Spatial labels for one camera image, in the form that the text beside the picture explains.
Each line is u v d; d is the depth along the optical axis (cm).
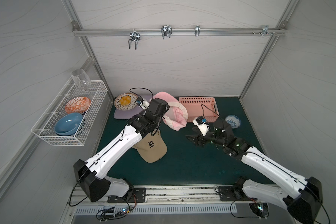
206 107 49
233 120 104
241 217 68
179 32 78
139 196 73
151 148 87
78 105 71
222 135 56
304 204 37
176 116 83
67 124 62
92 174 39
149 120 52
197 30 73
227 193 73
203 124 62
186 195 75
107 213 69
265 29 77
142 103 63
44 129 55
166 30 76
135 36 78
